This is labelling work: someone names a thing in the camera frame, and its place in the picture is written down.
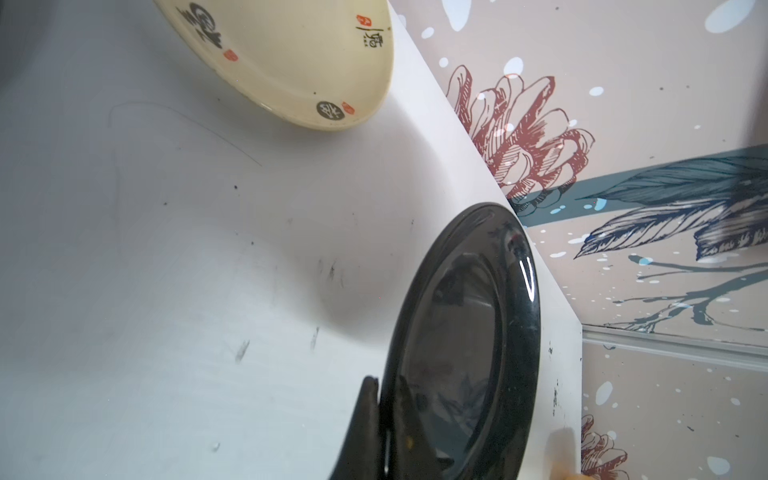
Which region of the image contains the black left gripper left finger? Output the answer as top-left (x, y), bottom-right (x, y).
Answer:
top-left (330, 376), bottom-right (384, 480)

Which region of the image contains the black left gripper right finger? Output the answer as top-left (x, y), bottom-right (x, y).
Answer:
top-left (388, 376), bottom-right (444, 479)

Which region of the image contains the black small plate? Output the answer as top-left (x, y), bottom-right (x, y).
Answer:
top-left (381, 203), bottom-right (541, 479)

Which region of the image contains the yellow small plate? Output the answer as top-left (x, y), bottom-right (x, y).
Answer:
top-left (157, 0), bottom-right (395, 131)

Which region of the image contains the yellow plastic bin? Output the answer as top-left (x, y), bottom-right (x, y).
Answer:
top-left (550, 465), bottom-right (593, 480)

